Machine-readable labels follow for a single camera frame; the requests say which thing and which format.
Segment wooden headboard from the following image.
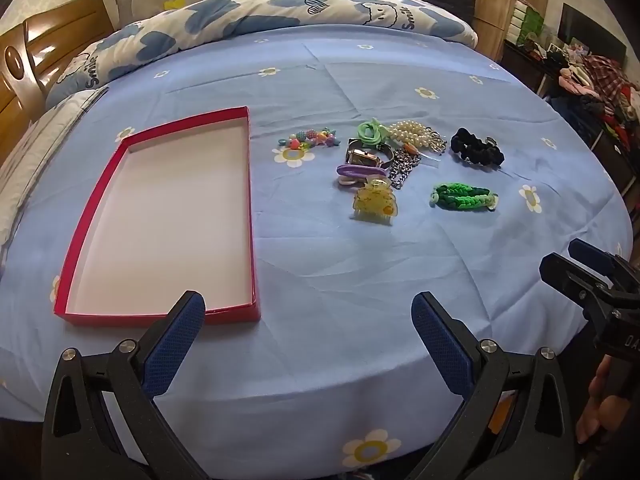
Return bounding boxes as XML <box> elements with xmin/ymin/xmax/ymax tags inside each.
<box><xmin>0</xmin><ymin>0</ymin><xmax>108</xmax><ymax>171</ymax></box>

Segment purple bow hair tie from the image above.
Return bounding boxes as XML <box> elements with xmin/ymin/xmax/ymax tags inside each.
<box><xmin>335</xmin><ymin>162</ymin><xmax>388</xmax><ymax>190</ymax></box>

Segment red shallow cardboard box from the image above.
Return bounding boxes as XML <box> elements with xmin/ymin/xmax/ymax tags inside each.
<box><xmin>53</xmin><ymin>106</ymin><xmax>262</xmax><ymax>328</ymax></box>

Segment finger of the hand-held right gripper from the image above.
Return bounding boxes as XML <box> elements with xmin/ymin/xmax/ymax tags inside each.
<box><xmin>539</xmin><ymin>252</ymin><xmax>617</xmax><ymax>317</ymax></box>
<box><xmin>568</xmin><ymin>238</ymin><xmax>640</xmax><ymax>283</ymax></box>

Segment silver chain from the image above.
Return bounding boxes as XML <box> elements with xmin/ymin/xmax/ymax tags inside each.
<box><xmin>385</xmin><ymin>147</ymin><xmax>423</xmax><ymax>190</ymax></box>

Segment green boxes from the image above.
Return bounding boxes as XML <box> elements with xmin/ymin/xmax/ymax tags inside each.
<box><xmin>510</xmin><ymin>0</ymin><xmax>546</xmax><ymax>46</ymax></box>

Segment gold wrist watch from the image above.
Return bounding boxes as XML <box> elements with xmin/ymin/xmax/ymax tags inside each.
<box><xmin>347</xmin><ymin>138</ymin><xmax>396</xmax><ymax>170</ymax></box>

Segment wooden wardrobe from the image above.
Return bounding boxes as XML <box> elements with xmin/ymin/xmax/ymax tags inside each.
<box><xmin>470</xmin><ymin>0</ymin><xmax>551</xmax><ymax>63</ymax></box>

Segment person's right hand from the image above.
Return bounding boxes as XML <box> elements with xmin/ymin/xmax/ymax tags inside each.
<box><xmin>575</xmin><ymin>355</ymin><xmax>622</xmax><ymax>445</ymax></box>

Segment white pearl bracelet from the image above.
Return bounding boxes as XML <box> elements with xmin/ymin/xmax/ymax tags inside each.
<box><xmin>385</xmin><ymin>120</ymin><xmax>447</xmax><ymax>155</ymax></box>

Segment white grey pillow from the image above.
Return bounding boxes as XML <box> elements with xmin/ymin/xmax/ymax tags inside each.
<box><xmin>0</xmin><ymin>85</ymin><xmax>111</xmax><ymax>256</ymax></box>

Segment dark cabinet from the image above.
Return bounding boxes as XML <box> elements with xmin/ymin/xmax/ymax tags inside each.
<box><xmin>500</xmin><ymin>40</ymin><xmax>640</xmax><ymax>196</ymax></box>

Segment orange charm clear string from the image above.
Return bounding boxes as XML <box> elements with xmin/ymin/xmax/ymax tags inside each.
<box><xmin>401</xmin><ymin>143</ymin><xmax>443</xmax><ymax>167</ymax></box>

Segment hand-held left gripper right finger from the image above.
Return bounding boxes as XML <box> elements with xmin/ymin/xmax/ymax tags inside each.
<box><xmin>400</xmin><ymin>291</ymin><xmax>581</xmax><ymax>480</ymax></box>

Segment colourful bead bracelet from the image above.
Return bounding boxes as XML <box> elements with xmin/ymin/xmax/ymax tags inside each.
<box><xmin>278</xmin><ymin>128</ymin><xmax>342</xmax><ymax>152</ymax></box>

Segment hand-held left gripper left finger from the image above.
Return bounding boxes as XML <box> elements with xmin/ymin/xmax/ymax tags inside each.
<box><xmin>41</xmin><ymin>289</ymin><xmax>221</xmax><ymax>480</ymax></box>

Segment green braided bracelet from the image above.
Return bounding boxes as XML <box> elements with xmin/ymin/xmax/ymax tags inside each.
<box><xmin>429</xmin><ymin>181</ymin><xmax>501</xmax><ymax>211</ymax></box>

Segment green bow hair tie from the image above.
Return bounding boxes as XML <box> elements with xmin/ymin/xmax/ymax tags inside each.
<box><xmin>357</xmin><ymin>118</ymin><xmax>392</xmax><ymax>144</ymax></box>

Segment black monitor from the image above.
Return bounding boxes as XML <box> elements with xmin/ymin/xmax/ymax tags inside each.
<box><xmin>557</xmin><ymin>2</ymin><xmax>628</xmax><ymax>68</ymax></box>

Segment black scrunchie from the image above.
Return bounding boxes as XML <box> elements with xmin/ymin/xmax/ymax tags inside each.
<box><xmin>450</xmin><ymin>127</ymin><xmax>504</xmax><ymax>166</ymax></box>

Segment blue heart patterned pillow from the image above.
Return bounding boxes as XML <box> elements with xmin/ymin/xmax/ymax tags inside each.
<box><xmin>45</xmin><ymin>0</ymin><xmax>478</xmax><ymax>106</ymax></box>

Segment yellow hair claw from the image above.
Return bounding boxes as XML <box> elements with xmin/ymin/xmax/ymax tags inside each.
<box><xmin>351</xmin><ymin>176</ymin><xmax>398</xmax><ymax>222</ymax></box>

